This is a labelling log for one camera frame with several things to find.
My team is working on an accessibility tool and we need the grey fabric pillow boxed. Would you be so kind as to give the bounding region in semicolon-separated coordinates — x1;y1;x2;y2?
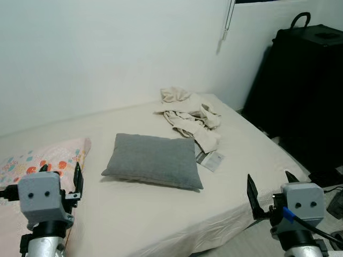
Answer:
101;133;204;191

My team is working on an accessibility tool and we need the pink floral pillow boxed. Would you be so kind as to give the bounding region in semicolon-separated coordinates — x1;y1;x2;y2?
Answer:
0;138;92;257

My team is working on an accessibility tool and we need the black flat floor device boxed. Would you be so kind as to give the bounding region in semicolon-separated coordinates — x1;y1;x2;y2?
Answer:
308;168;343;188

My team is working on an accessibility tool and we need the white paper tag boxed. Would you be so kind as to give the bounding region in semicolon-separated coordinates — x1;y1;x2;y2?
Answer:
196;152;227;173

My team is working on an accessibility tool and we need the white bed mattress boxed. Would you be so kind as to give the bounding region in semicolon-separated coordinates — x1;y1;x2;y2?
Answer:
0;94;310;255

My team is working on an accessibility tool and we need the beige crumpled cloth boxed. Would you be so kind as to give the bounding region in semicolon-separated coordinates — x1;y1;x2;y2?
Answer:
155;87;222;153

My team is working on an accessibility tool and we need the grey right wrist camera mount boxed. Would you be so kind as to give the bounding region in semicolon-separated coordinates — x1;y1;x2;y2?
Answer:
279;183;326;233

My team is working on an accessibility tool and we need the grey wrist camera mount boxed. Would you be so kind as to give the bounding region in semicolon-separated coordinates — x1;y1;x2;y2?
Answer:
279;183;326;233
18;171;74;231

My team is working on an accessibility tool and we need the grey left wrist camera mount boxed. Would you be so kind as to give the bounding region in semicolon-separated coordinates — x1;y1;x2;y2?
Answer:
18;171;74;231

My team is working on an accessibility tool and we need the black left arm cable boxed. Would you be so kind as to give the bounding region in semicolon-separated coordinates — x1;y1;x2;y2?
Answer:
0;185;21;203

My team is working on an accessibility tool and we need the large black case with handle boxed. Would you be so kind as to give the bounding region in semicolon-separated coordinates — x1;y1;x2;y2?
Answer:
242;12;343;172

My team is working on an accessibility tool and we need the white hanging pull cord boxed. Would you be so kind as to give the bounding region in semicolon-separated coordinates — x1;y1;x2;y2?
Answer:
221;0;236;42

